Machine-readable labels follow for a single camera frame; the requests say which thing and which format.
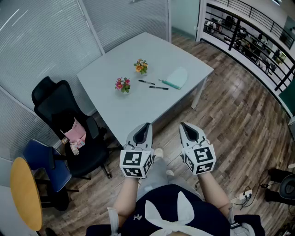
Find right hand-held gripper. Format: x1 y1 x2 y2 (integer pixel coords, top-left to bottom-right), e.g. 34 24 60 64
179 122 216 176

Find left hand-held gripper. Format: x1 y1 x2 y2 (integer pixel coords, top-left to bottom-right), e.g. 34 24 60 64
119 123 154 178

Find mint green pencil pouch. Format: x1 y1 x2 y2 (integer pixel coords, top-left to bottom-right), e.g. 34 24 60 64
158 66 189 90

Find person's right forearm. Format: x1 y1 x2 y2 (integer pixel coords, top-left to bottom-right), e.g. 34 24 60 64
199 171 232 215

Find person's left forearm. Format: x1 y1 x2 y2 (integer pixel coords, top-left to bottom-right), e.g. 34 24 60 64
112 177 139 218

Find person's grey trousers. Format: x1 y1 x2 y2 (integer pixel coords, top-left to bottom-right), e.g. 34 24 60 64
137 156 203 201

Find white table leg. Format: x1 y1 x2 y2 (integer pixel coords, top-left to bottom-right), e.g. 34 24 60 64
191 77 207 110

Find pink flower pot plant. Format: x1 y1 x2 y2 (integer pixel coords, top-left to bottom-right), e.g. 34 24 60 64
114 77 131 94

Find pink paper bag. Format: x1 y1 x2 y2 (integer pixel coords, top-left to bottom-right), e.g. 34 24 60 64
60 117 87 145

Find small printed packet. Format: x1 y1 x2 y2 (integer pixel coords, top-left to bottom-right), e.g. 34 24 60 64
70 140 86 156

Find person's navy cap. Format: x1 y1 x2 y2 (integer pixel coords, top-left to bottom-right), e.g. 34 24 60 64
119 183 231 236

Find orange flower pot plant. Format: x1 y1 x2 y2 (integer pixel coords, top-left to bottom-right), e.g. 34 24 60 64
133 59 148 76

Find white bow headband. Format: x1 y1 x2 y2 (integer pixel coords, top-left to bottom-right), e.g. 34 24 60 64
144 191 231 236

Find white power strip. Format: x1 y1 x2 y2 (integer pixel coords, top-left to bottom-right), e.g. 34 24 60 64
238 190 253 201

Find black office chair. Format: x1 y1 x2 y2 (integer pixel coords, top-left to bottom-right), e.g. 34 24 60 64
31 76 113 180

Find blue chair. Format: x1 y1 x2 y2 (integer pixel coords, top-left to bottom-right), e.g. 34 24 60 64
22 138 80 212

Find white box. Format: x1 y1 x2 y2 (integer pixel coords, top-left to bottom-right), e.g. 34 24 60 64
288 115 295 139

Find black stool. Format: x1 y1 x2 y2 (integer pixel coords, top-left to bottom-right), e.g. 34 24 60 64
265 168 295 206

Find green panel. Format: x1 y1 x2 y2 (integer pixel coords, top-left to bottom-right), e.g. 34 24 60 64
278 79 295 111

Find black metal railing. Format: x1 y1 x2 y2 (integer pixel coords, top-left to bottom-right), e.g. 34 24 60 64
204 0 295 93

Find yellow round table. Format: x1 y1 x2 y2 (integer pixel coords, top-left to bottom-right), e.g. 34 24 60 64
10 157 43 231

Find black cable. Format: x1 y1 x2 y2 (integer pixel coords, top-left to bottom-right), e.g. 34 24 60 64
230 169 277 210

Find grey shoulder strap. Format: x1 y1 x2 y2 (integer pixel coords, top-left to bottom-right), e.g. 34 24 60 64
228 205 254 236
107 206 119 236

